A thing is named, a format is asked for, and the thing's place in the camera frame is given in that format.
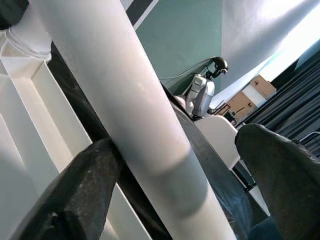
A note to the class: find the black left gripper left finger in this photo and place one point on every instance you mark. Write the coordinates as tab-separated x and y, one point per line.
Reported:
75	195

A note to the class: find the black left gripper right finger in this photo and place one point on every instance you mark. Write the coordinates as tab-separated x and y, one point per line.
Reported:
287	187

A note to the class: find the white plastic table top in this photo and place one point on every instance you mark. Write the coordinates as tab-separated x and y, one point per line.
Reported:
30	112

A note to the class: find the white plastic table leg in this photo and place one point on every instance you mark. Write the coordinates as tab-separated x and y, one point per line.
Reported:
150	112
27	42

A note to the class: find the black plastic cover sheet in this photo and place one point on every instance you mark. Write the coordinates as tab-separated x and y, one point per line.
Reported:
212	175

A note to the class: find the white rounded chair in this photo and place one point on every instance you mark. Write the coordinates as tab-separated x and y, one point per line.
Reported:
220	140

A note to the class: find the dark blue curtain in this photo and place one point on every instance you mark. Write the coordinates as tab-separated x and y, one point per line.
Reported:
295	105

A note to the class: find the brown cardboard box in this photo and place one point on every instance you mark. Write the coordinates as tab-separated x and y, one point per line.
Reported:
241	105
265	86

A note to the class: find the silver humanoid robot black head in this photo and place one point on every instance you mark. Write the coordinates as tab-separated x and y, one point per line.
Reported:
202	95

